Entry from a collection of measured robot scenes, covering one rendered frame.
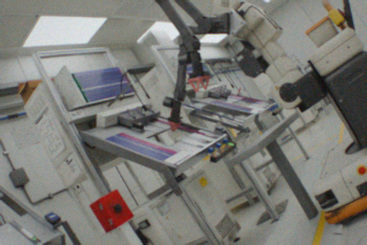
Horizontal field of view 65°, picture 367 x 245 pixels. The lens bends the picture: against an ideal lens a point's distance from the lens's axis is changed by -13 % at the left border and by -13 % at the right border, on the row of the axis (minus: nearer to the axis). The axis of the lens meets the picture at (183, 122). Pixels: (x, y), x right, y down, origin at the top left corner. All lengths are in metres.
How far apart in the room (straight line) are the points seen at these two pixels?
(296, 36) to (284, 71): 7.90
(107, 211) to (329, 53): 1.20
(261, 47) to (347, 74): 0.51
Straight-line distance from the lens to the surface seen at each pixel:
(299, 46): 9.54
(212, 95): 3.45
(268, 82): 6.58
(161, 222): 1.91
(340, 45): 1.47
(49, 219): 1.18
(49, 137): 2.36
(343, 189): 1.57
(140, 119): 2.25
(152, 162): 1.75
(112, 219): 1.46
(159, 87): 3.38
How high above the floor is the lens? 0.71
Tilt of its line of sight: 6 degrees up
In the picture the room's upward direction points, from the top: 33 degrees counter-clockwise
